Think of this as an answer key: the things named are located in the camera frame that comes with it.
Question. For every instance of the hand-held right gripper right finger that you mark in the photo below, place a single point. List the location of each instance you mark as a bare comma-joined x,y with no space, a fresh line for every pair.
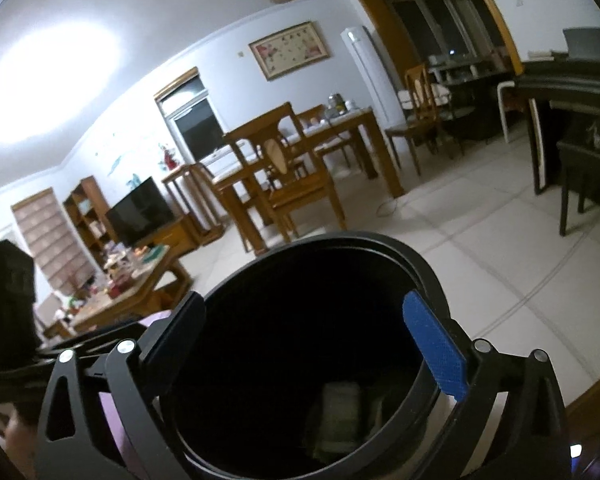
432,345

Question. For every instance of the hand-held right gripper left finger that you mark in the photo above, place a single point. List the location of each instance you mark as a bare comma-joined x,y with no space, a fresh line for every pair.
175,330

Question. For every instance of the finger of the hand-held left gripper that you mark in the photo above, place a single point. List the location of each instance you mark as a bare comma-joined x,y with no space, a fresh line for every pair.
90,337

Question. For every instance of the black plastic bin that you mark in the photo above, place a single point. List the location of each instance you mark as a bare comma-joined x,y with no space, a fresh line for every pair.
305,330

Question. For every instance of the beige wooden armchair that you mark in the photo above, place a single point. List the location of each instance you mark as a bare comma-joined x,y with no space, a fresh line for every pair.
50,310

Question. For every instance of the wooden coffee table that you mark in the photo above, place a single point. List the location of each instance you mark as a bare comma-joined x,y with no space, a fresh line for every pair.
155,280

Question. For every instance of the red tray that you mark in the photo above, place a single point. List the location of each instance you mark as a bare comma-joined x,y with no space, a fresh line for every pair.
119,290

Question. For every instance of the beige roman blind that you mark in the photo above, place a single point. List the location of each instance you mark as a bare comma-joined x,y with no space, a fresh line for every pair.
50,240

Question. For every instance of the green tray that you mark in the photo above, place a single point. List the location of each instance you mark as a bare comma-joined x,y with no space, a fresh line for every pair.
156,254

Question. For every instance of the wooden television cabinet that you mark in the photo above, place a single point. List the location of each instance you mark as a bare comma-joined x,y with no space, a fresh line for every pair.
175,237

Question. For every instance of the purple tablecloth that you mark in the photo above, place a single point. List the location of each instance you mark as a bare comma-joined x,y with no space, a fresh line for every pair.
111,435

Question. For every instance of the wooden bookshelf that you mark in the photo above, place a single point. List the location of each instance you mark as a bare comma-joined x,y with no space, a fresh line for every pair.
87,210

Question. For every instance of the black flat television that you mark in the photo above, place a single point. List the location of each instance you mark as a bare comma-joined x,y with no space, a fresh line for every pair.
140,210

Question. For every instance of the tall wooden plant stand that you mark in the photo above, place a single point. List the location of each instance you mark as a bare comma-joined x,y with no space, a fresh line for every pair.
195,195

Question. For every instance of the red flower vase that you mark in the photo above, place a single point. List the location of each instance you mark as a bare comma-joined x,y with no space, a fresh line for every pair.
170,160

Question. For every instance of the wooden dining chair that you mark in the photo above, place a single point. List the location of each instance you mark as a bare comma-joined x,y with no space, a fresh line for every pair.
280,155
335,147
420,90

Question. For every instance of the white framed window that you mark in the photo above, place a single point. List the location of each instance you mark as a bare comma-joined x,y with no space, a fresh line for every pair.
195,120

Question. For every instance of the wooden dining table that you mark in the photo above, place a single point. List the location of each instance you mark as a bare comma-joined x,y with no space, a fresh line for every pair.
345,125

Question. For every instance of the black piano bench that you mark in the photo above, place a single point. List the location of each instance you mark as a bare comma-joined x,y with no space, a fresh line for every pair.
590,150

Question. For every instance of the metal kettle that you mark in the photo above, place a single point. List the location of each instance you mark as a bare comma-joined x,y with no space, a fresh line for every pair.
336,102

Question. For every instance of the white standing air conditioner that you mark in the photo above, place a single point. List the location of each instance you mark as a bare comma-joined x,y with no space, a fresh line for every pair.
367,75

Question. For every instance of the framed floral picture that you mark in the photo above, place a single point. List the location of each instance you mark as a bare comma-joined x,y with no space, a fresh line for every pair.
290,50

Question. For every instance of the black upright piano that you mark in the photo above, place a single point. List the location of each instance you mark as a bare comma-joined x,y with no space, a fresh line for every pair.
570,75

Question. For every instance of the balcony window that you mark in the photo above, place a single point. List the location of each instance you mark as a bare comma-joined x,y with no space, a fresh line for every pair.
440,25

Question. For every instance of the white metal frame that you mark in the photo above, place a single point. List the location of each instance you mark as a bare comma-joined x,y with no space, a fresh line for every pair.
505,105

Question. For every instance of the wooden arched doorway frame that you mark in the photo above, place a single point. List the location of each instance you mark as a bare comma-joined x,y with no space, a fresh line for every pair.
367,5

